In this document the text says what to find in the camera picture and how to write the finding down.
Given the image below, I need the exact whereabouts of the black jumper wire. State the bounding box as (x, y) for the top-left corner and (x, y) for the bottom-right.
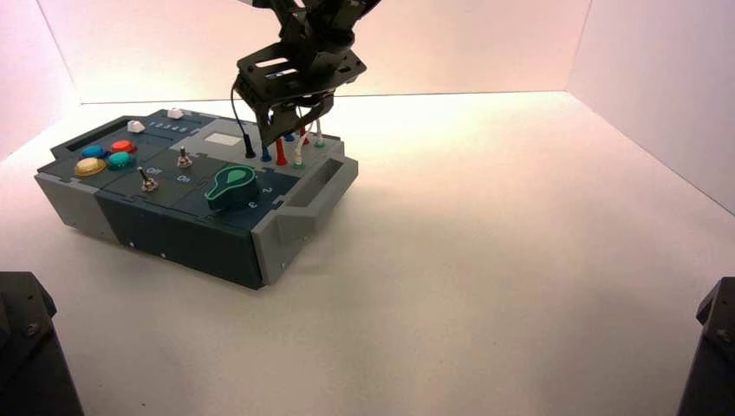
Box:
(231, 82), (257, 159)

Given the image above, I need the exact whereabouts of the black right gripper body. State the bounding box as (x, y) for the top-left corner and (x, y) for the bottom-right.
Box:
(234, 41), (368, 113)

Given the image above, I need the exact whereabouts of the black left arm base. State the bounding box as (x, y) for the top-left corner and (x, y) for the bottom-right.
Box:
(0, 271), (86, 416)

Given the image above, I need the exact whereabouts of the red jumper wire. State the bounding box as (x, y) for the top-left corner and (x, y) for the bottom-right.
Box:
(275, 126), (310, 167)

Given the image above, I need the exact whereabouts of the grey and teal task board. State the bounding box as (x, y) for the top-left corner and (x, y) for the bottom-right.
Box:
(34, 107), (360, 291)

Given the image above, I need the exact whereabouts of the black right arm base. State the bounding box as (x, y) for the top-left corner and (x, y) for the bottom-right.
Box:
(677, 276), (735, 416)

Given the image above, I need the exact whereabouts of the green rotary knob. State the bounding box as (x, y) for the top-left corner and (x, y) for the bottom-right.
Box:
(205, 165), (259, 212)

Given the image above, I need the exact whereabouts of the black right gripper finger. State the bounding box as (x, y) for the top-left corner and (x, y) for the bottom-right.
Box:
(298, 93), (335, 138)
(255, 101), (301, 148)

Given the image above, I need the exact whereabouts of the white jumper wire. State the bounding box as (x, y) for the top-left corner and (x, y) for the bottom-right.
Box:
(292, 117), (324, 167)

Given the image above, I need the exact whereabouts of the yellow push button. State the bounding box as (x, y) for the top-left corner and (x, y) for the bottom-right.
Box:
(75, 158), (108, 178)

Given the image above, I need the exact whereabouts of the blue jumper wire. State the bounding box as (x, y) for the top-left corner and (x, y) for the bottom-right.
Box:
(259, 132), (296, 164)

